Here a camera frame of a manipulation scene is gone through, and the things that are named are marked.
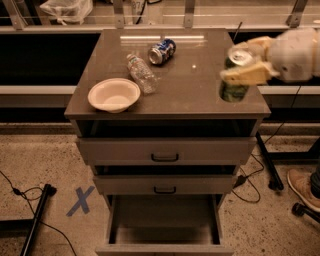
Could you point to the black caster leg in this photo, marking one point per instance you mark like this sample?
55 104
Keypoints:
299 210

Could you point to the black stand leg right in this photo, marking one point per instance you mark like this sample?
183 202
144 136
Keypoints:
275 182

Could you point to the person's jeans leg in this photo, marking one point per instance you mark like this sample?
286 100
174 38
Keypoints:
315 183

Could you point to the blue soda can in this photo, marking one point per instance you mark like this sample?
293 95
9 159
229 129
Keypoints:
159 53

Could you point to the white paper bowl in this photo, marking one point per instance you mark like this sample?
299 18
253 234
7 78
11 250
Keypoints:
114 95

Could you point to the grey drawer cabinet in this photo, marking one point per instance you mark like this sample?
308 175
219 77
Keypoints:
186 103

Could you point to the bottom grey drawer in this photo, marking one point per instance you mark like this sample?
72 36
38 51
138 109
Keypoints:
164 225

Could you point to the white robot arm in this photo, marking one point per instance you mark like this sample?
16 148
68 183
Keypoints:
293 56

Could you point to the black stand leg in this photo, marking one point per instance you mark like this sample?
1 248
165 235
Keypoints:
275 182
47 191

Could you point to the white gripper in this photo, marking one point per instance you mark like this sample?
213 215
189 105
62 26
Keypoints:
292 55

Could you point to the clear plastic water bottle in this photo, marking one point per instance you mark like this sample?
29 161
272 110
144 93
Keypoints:
142 74

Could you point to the blue tape cross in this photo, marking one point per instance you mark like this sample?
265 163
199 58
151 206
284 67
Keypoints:
81 202

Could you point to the brown shoe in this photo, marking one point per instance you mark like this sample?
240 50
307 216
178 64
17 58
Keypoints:
300 184

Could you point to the middle grey drawer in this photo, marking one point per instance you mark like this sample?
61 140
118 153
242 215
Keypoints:
163 184

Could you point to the grey drawer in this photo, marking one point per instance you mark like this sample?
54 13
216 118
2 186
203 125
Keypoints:
164 225
161 151
163 184

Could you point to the top grey drawer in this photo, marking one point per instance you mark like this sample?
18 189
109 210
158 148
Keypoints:
161 151

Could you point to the white plastic bag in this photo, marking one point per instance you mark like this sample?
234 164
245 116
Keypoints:
67 11

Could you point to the green soda can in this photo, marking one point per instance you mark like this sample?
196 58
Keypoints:
232 88

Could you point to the black stand leg left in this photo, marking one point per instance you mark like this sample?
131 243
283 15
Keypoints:
47 191

